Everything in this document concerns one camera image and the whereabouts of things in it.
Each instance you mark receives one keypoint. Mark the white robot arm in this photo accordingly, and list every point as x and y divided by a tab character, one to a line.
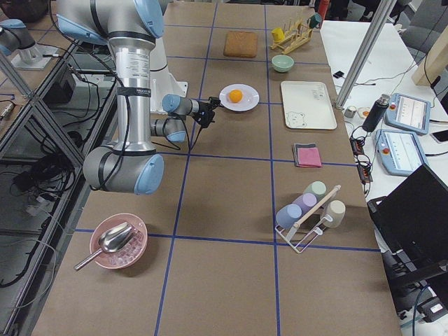
32	56

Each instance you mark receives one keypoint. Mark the metal scoop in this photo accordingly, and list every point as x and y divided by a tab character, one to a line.
111	241

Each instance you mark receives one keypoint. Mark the dark green mug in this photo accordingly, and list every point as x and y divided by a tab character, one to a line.
314	21

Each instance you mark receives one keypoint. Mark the yellow mug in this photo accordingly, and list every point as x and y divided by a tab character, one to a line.
277	35

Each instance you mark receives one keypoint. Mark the wooden mug rack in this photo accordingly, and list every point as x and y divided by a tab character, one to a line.
296	33

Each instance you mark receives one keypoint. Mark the aluminium frame post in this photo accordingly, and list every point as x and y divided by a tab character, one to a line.
371	36

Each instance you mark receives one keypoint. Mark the small metal tin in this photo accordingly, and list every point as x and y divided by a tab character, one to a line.
350	111

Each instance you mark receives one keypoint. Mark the pink grey folded cloth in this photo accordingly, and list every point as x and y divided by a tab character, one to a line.
306	155

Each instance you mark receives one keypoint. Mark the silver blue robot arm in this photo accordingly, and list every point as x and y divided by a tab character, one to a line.
132	31

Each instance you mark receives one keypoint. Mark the wooden tray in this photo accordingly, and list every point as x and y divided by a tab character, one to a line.
241	44

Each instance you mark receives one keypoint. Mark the black water bottle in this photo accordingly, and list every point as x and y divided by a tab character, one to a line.
376	113

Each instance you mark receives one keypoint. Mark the far teach pendant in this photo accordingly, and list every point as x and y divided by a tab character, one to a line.
408	113

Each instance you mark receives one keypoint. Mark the near teach pendant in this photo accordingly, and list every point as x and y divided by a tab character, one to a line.
400	152

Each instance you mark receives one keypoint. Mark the purple plastic cup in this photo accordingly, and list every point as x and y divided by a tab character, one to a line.
306	201

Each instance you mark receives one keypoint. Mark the black usb hub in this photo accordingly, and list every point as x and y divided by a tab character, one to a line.
357	147

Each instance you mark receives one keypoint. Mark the green plastic cup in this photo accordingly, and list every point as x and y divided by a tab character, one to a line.
317	188

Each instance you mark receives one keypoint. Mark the small black device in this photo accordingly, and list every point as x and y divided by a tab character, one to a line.
338	74

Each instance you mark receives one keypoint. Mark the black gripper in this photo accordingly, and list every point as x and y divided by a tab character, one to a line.
205	107

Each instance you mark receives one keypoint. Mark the blue plastic cup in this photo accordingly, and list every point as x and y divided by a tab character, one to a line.
288	215

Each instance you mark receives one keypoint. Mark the white wire cup rack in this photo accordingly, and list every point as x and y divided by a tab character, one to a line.
309	227

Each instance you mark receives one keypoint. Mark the beige plastic cup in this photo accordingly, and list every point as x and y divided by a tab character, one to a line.
334	213

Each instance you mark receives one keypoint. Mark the pink bowl with ice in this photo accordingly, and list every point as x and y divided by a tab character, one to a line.
125	246

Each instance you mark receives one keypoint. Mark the teach pendant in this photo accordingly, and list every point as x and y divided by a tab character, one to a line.
408	113
400	152

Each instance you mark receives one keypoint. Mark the white round plate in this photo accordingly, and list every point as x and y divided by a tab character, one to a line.
249	99

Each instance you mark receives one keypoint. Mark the black laptop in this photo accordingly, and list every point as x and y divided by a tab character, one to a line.
412	220

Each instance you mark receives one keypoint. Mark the light green bowl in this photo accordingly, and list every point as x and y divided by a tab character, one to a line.
282	63

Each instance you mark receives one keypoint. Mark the cream bear tray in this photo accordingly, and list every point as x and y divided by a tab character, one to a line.
307	106

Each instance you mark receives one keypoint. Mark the orange fruit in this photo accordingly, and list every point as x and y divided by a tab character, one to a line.
235	96

